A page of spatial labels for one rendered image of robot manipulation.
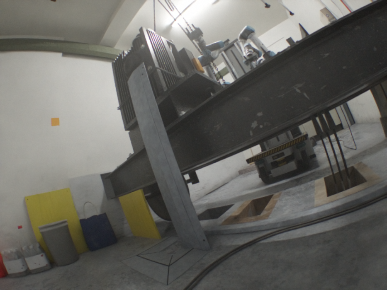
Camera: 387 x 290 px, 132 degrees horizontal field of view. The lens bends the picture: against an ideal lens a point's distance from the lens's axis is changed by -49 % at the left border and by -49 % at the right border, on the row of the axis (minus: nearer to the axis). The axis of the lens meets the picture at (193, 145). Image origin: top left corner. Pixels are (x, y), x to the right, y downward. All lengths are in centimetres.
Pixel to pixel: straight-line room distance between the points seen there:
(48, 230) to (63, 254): 22
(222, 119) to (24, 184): 176
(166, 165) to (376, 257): 87
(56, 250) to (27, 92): 167
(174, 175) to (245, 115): 42
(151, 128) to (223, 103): 38
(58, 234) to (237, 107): 147
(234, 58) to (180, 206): 197
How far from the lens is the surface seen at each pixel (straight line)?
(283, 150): 167
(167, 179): 82
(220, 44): 162
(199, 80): 102
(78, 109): 224
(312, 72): 71
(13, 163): 192
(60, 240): 148
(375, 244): 57
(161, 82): 109
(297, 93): 70
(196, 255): 83
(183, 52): 174
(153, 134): 85
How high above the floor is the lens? 37
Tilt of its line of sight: 9 degrees up
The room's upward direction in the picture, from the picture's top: 21 degrees counter-clockwise
